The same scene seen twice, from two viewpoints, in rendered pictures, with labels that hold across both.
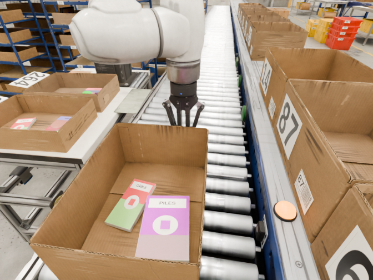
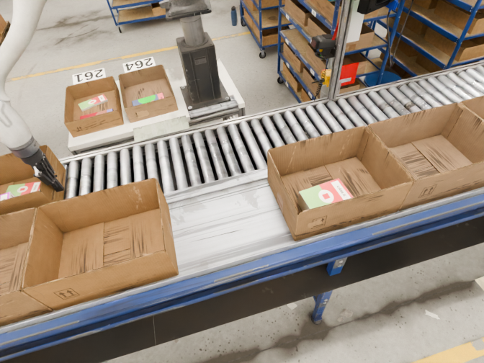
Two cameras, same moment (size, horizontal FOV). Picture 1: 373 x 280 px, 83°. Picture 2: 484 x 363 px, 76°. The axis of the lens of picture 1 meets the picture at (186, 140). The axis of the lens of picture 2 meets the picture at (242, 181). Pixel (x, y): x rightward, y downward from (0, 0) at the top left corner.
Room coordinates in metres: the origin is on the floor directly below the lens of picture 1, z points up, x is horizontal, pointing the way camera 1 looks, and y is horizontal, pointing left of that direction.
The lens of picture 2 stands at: (1.01, -1.12, 1.82)
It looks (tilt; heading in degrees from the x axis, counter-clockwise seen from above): 50 degrees down; 70
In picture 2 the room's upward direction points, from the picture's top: 6 degrees counter-clockwise
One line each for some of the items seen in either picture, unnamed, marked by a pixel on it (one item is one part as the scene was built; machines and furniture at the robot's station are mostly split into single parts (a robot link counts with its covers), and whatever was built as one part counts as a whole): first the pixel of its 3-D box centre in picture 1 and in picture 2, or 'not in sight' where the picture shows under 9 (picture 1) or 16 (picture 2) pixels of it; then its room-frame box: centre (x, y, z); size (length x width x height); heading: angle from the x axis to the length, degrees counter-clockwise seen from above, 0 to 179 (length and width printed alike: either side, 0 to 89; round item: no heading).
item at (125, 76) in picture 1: (111, 53); (199, 69); (1.40, 0.48, 0.91); 0.26 x 0.26 x 0.33; 84
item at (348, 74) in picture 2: not in sight; (343, 75); (2.11, 0.09, 0.85); 0.16 x 0.01 x 0.13; 171
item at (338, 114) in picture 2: (207, 58); (351, 130); (1.98, -0.19, 0.72); 0.52 x 0.05 x 0.05; 81
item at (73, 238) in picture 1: (147, 193); (8, 190); (0.36, 0.10, 0.83); 0.39 x 0.29 x 0.17; 173
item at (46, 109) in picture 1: (38, 120); (93, 104); (0.78, 0.63, 0.80); 0.38 x 0.28 x 0.10; 85
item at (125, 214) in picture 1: (132, 203); (24, 190); (0.38, 0.15, 0.76); 0.16 x 0.07 x 0.02; 163
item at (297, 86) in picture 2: not in sight; (304, 73); (2.57, 1.14, 0.19); 0.40 x 0.30 x 0.10; 79
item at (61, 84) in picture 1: (76, 90); (147, 91); (1.09, 0.60, 0.80); 0.38 x 0.28 x 0.10; 85
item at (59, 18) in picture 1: (79, 16); not in sight; (2.57, 1.13, 0.99); 0.40 x 0.30 x 0.10; 79
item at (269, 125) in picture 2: (203, 73); (280, 147); (1.59, -0.13, 0.72); 0.52 x 0.05 x 0.05; 81
